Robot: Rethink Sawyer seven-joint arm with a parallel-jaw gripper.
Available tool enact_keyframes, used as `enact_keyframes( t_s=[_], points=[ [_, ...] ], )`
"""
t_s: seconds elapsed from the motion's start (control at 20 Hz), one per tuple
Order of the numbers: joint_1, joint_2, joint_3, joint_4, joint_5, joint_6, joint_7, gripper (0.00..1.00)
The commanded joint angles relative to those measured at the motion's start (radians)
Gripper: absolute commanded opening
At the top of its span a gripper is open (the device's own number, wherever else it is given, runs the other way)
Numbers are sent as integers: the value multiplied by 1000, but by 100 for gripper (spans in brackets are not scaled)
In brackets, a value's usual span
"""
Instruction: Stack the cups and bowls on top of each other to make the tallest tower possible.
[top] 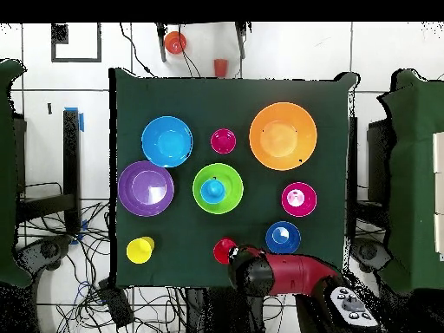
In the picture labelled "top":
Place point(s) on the black metal table frame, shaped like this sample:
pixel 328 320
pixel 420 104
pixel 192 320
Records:
pixel 353 156
pixel 71 156

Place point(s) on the blue tape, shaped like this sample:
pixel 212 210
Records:
pixel 81 121

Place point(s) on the large orange bowl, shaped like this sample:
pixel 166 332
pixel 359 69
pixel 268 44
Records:
pixel 282 137

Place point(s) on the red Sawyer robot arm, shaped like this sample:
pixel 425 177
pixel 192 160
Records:
pixel 295 274

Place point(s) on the purple bowl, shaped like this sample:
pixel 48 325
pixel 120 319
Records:
pixel 145 189

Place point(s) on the dark green tablecloth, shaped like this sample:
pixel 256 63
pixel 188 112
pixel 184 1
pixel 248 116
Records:
pixel 225 104

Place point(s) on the small crimson bowl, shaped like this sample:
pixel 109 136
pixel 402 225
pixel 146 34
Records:
pixel 305 206

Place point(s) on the green cloth covered table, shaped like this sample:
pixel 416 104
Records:
pixel 7 173
pixel 416 173

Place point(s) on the black power box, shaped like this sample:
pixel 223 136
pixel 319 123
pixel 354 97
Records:
pixel 116 305

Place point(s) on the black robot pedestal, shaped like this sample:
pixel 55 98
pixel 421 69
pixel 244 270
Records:
pixel 215 312

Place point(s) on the black square frame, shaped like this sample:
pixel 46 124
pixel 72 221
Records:
pixel 59 34

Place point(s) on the small orange bowl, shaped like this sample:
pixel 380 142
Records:
pixel 175 42

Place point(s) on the light blue bowl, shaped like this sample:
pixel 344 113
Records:
pixel 166 142

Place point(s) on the short crimson cup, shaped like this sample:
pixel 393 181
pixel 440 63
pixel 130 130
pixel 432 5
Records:
pixel 223 141

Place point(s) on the tall red cup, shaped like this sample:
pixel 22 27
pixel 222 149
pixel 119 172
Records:
pixel 222 251

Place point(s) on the white boxes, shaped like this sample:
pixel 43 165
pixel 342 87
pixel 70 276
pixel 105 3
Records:
pixel 440 156

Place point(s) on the light blue cup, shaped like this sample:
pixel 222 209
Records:
pixel 212 191

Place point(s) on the orange-red cup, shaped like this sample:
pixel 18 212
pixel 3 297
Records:
pixel 220 67

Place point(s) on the small dark blue bowl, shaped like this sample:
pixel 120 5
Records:
pixel 282 237

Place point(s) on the green bowl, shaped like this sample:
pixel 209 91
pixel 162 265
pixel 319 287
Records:
pixel 229 201

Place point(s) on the yellow cup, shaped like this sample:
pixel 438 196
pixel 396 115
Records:
pixel 138 251

